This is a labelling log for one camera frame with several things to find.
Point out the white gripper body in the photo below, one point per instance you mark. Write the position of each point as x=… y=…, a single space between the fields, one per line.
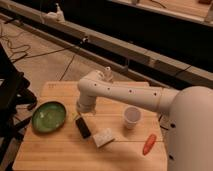
x=82 y=108

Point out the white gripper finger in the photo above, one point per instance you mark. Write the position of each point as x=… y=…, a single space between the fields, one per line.
x=78 y=116

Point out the black eraser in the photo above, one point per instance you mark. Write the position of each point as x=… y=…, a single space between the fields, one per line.
x=83 y=128

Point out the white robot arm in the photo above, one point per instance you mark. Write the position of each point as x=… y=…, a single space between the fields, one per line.
x=190 y=113

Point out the white sponge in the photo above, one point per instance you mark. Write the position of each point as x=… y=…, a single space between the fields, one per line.
x=103 y=137

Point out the green bowl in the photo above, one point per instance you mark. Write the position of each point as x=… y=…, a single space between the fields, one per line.
x=48 y=117

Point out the small white bottle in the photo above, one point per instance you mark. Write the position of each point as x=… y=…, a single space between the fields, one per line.
x=108 y=74

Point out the translucent plastic cup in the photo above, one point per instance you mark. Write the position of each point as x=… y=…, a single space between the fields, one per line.
x=132 y=116

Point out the black chair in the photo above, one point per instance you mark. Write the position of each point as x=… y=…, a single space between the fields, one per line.
x=13 y=91

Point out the orange carrot toy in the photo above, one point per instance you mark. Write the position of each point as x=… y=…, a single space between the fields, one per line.
x=149 y=144

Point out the white object on rail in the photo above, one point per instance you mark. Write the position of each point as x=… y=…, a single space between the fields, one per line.
x=58 y=15

